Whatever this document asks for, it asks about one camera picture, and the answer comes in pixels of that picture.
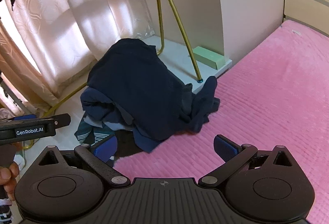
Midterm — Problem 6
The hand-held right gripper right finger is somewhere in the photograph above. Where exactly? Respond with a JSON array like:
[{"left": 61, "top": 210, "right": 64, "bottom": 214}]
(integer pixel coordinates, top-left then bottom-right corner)
[{"left": 198, "top": 135, "right": 293, "bottom": 188}]

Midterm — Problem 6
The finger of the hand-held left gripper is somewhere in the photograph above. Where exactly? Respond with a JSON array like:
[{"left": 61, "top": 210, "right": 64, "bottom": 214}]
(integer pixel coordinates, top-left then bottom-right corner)
[
  {"left": 10, "top": 115, "right": 38, "bottom": 122},
  {"left": 53, "top": 114, "right": 71, "bottom": 129}
]

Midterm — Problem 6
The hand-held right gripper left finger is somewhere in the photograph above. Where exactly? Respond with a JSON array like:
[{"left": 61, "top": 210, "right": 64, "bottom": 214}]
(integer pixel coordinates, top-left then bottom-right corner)
[{"left": 38, "top": 135, "right": 130, "bottom": 188}]

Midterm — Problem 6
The pile of dark clothes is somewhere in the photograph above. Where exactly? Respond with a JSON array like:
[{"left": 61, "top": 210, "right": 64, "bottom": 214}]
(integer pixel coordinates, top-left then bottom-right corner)
[{"left": 80, "top": 38, "right": 221, "bottom": 154}]

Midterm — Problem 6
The gold metal clothes rack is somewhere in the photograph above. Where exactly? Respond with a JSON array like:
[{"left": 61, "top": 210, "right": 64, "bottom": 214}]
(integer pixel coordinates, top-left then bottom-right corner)
[{"left": 42, "top": 0, "right": 204, "bottom": 118}]

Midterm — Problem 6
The person's left hand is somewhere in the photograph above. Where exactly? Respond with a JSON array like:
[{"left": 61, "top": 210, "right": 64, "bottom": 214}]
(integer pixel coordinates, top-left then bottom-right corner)
[{"left": 0, "top": 162, "right": 20, "bottom": 201}]

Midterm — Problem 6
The striped cloth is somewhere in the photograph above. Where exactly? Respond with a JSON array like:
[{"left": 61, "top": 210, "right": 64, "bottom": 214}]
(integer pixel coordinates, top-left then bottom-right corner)
[{"left": 74, "top": 117, "right": 114, "bottom": 147}]

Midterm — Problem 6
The pink bed blanket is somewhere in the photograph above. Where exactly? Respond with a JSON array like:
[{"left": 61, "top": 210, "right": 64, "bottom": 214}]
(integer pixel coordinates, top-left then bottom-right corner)
[{"left": 113, "top": 20, "right": 329, "bottom": 224}]

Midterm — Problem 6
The green box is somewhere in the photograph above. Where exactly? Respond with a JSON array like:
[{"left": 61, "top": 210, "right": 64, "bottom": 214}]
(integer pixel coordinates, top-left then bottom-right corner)
[{"left": 193, "top": 46, "right": 226, "bottom": 70}]

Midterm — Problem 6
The beige patterned curtain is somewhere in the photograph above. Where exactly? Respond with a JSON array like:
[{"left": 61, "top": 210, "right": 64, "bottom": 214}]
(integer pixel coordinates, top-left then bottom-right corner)
[{"left": 0, "top": 0, "right": 155, "bottom": 113}]

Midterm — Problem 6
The white low platform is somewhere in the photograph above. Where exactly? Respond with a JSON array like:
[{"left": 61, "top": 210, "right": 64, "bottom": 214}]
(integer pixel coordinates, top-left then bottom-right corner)
[{"left": 140, "top": 35, "right": 233, "bottom": 95}]

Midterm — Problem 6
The beige wooden headboard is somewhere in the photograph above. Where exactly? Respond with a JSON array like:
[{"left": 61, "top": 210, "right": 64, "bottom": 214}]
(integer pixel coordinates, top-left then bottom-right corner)
[{"left": 283, "top": 0, "right": 329, "bottom": 40}]

